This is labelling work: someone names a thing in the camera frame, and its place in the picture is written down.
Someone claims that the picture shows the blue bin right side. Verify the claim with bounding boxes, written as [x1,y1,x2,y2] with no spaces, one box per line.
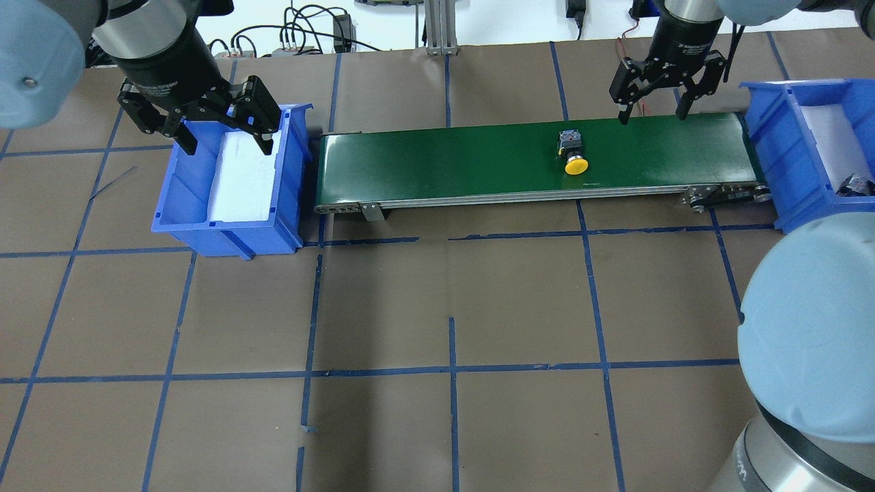
[742,79,874,233]

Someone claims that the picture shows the green conveyor belt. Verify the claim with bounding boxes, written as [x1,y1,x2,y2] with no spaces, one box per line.
[314,113,771,221]

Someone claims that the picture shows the red black wires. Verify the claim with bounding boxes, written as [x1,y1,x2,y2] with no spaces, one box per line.
[615,19,650,117]

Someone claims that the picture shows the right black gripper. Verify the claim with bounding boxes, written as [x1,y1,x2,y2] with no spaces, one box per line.
[608,14,726,125]

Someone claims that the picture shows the black power adapter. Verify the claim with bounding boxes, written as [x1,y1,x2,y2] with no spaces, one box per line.
[332,14,354,53]

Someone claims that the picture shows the aluminium frame post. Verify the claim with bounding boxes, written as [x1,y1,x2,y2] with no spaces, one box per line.
[424,0,459,57]

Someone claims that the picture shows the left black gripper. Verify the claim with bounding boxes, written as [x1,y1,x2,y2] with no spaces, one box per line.
[110,27,282,156]

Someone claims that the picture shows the blue bin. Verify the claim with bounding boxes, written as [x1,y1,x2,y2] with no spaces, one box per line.
[742,79,874,233]
[151,104,312,260]

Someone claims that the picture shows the blue bin left side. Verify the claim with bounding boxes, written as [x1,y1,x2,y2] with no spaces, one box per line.
[151,104,312,260]

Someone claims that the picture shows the white foam pad left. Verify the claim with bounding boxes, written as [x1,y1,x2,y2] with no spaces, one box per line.
[207,131,282,222]

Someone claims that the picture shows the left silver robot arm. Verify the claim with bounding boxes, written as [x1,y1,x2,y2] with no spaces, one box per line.
[1,1,282,155]

